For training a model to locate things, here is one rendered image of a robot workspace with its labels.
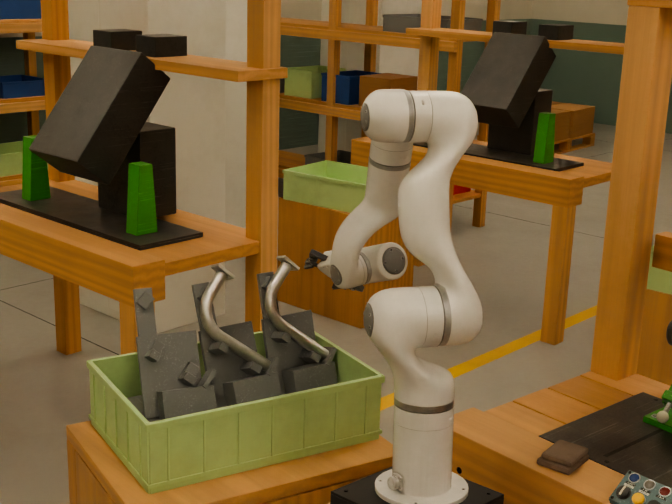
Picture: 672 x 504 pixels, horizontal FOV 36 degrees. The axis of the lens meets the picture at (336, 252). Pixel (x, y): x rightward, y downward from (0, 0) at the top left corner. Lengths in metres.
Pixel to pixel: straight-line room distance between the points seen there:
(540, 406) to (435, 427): 0.65
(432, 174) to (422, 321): 0.28
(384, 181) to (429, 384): 0.46
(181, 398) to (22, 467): 1.81
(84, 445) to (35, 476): 1.60
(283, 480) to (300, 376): 0.35
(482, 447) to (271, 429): 0.49
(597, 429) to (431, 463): 0.58
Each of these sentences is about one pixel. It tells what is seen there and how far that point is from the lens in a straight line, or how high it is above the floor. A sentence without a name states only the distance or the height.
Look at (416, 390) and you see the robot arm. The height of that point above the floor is 1.14.
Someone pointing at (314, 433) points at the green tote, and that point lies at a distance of 2.51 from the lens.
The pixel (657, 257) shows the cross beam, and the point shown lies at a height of 1.21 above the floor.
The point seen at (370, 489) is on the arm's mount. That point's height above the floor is 0.91.
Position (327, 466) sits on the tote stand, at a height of 0.79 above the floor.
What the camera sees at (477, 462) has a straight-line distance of 2.41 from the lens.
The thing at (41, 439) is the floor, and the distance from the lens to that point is 4.49.
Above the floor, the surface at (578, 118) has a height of 0.35.
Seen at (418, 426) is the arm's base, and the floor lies 1.07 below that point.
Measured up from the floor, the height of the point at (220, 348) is 1.01.
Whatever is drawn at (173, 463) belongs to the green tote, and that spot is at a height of 0.85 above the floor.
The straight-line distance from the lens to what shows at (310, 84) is 8.39.
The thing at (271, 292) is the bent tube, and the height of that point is 1.12.
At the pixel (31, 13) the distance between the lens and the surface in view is 8.29.
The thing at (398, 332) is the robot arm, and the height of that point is 1.26.
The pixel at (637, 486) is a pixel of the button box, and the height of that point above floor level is 0.94.
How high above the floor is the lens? 1.94
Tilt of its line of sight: 16 degrees down
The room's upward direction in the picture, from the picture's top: 2 degrees clockwise
